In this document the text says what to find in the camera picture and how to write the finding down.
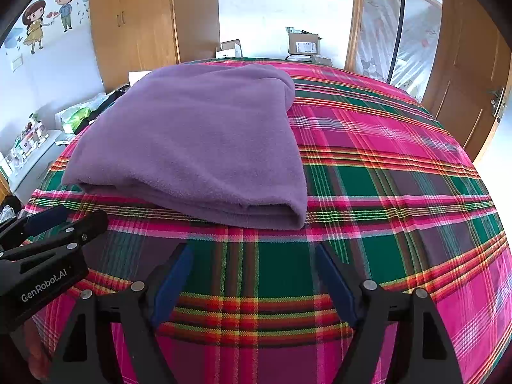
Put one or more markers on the white carton box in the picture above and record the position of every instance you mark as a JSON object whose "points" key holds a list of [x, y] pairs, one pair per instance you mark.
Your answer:
{"points": [[230, 50]]}

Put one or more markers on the wooden door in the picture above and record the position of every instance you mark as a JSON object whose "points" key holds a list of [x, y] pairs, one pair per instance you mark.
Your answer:
{"points": [[468, 56]]}

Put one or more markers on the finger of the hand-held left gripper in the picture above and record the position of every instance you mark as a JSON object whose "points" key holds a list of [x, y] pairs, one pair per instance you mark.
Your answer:
{"points": [[46, 216], [80, 230]]}

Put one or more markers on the person's left hand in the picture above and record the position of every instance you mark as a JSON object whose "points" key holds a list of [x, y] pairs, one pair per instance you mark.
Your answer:
{"points": [[38, 356]]}

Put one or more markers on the cartoon wall sticker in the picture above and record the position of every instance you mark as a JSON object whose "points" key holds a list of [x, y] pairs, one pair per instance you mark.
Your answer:
{"points": [[48, 12]]}

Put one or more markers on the cardboard box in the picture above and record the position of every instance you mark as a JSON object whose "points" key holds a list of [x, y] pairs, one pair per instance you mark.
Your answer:
{"points": [[304, 44]]}

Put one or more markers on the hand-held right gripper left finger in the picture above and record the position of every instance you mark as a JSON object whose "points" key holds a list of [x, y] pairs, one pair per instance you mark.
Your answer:
{"points": [[174, 284]]}

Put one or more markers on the pink plaid blanket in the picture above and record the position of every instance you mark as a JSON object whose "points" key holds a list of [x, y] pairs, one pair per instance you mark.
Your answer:
{"points": [[380, 188]]}

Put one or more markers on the purple fleece garment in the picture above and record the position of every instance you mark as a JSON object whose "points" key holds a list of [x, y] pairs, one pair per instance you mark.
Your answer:
{"points": [[192, 140]]}

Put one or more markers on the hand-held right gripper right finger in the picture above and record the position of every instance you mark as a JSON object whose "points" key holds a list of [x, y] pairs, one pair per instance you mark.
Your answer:
{"points": [[338, 284]]}

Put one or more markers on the wooden wardrobe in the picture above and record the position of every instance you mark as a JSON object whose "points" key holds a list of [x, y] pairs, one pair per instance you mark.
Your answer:
{"points": [[140, 28]]}

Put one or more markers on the black curtain strip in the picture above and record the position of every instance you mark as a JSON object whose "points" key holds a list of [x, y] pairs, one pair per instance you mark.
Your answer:
{"points": [[401, 12]]}

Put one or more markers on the green tissue pack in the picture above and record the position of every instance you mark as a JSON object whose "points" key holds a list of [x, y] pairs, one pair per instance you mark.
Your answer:
{"points": [[78, 120]]}

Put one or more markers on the printed translucent door curtain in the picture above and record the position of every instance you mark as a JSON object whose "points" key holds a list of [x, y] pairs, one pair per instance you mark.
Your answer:
{"points": [[376, 28]]}

